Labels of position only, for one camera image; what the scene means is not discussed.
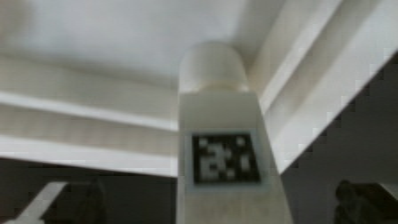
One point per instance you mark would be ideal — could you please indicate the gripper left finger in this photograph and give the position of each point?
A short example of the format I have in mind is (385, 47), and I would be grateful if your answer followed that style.
(67, 204)

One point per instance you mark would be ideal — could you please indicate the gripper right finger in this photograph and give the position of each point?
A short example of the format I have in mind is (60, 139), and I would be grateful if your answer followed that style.
(367, 204)

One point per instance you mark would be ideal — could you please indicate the white leg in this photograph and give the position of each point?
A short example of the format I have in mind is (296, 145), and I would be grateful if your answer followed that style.
(230, 186)

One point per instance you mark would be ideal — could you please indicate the white square tabletop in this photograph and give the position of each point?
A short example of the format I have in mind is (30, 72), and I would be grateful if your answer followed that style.
(104, 57)

